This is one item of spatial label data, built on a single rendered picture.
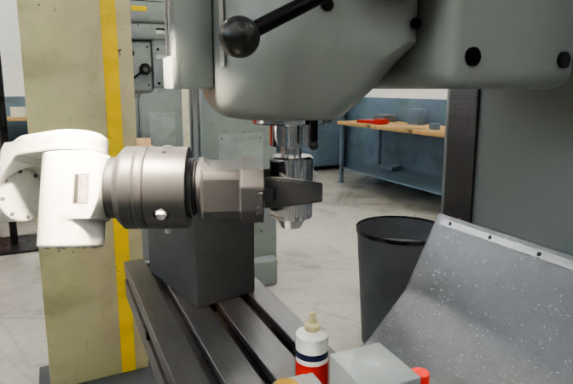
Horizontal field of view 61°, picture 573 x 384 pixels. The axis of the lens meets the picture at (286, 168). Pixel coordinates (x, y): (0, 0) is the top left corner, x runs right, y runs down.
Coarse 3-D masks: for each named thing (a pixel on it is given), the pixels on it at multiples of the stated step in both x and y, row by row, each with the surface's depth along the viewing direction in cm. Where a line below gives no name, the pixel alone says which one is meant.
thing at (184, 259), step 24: (168, 240) 90; (192, 240) 82; (216, 240) 83; (240, 240) 86; (168, 264) 91; (192, 264) 83; (216, 264) 84; (240, 264) 87; (192, 288) 84; (216, 288) 85; (240, 288) 88
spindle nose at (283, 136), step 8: (272, 128) 50; (280, 128) 50; (288, 128) 49; (296, 128) 49; (304, 128) 50; (272, 136) 51; (280, 136) 50; (288, 136) 50; (296, 136) 50; (304, 136) 50; (272, 144) 51; (280, 144) 50; (288, 144) 50; (296, 144) 50; (304, 144) 50
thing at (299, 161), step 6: (270, 156) 52; (276, 156) 51; (282, 156) 51; (300, 156) 51; (306, 156) 51; (270, 162) 52; (276, 162) 51; (282, 162) 50; (288, 162) 50; (294, 162) 50; (300, 162) 50; (306, 162) 51; (312, 162) 52
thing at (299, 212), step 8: (272, 168) 51; (280, 168) 50; (288, 168) 50; (296, 168) 50; (304, 168) 51; (312, 168) 52; (272, 176) 51; (280, 176) 51; (288, 176) 50; (296, 176) 50; (304, 176) 51; (312, 176) 52; (272, 208) 52; (280, 208) 51; (288, 208) 51; (296, 208) 51; (304, 208) 51; (272, 216) 52; (280, 216) 51; (288, 216) 51; (296, 216) 51; (304, 216) 51
